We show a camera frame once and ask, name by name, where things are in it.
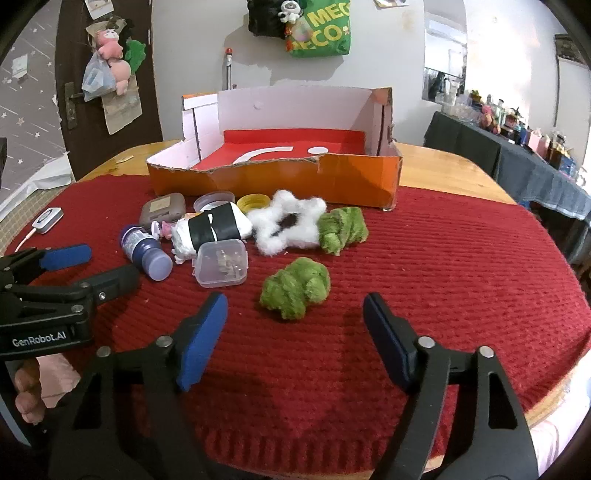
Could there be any orange cardboard box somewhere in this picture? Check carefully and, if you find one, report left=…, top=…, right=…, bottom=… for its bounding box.
left=147, top=87, right=403, bottom=212

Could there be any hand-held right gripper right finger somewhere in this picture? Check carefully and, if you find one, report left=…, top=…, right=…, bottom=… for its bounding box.
left=362, top=292, right=541, bottom=480

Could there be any person's left hand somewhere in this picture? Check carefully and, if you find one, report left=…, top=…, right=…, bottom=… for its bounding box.
left=13, top=359, right=47, bottom=424

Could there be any grey case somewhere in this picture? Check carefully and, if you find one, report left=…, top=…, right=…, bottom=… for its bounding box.
left=139, top=193, right=187, bottom=229

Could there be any black plush bag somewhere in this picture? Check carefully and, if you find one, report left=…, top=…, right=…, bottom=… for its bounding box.
left=247, top=0, right=296, bottom=40

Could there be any green plush ball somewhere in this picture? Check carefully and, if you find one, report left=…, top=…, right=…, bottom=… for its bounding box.
left=318, top=207, right=369, bottom=257
left=259, top=257, right=331, bottom=321

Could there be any white plastic sheet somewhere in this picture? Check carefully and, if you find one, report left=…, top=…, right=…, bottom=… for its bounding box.
left=0, top=152, right=75, bottom=213

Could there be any dark wooden door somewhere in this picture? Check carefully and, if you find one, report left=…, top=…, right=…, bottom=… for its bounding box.
left=55, top=0, right=164, bottom=155

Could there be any small clear plastic box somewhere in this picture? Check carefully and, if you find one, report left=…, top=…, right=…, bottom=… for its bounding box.
left=191, top=241, right=249, bottom=289

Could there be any metal door handle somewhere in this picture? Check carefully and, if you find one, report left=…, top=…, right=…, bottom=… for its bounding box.
left=64, top=82, right=86, bottom=130

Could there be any white device with cable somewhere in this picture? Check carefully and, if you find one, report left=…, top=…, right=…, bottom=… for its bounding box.
left=14, top=208, right=64, bottom=254

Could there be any small doll figure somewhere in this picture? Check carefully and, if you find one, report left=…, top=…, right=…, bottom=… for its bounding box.
left=151, top=219, right=178, bottom=241

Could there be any small panda plush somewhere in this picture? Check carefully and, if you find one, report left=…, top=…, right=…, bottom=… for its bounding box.
left=277, top=0, right=303, bottom=24

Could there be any red knitted mat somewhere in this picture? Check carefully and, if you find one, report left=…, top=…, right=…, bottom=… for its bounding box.
left=0, top=175, right=587, bottom=472

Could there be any green shopping bag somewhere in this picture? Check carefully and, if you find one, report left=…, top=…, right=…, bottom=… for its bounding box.
left=283, top=0, right=352, bottom=58

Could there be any black and white plush roll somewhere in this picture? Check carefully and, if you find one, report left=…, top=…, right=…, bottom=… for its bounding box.
left=172, top=203, right=254, bottom=265

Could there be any brown paper bag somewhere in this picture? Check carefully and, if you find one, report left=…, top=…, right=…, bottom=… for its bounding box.
left=99, top=76, right=144, bottom=136

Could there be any white fluffy star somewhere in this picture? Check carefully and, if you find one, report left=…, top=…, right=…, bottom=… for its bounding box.
left=245, top=189, right=328, bottom=256

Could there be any yellow lid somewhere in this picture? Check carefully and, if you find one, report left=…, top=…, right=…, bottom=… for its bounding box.
left=236, top=194, right=272, bottom=214

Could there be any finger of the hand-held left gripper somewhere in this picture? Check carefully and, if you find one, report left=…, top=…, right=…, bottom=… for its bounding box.
left=78, top=264, right=140, bottom=306
left=0, top=244, right=92, bottom=284

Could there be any green plush toy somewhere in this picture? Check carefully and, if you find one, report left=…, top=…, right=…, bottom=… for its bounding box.
left=124, top=39, right=147, bottom=75

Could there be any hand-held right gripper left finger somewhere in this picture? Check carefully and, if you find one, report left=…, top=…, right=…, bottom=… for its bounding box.
left=46, top=292, right=229, bottom=480

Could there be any purple bottle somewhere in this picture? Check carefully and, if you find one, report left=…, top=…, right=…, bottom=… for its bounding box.
left=119, top=224, right=174, bottom=282

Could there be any pink plush pig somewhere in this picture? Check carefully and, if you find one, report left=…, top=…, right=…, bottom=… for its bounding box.
left=95, top=28, right=132, bottom=95

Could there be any clear plastic bag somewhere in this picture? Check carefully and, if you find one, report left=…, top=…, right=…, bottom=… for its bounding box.
left=82, top=51, right=116, bottom=102

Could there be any clear round lid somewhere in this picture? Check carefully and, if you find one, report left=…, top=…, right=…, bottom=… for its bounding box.
left=193, top=190, right=236, bottom=214

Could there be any picture card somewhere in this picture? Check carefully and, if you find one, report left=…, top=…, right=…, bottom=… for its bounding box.
left=84, top=0, right=116, bottom=20

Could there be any side table with dark cloth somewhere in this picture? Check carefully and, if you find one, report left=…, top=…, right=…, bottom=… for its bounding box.
left=424, top=111, right=591, bottom=264

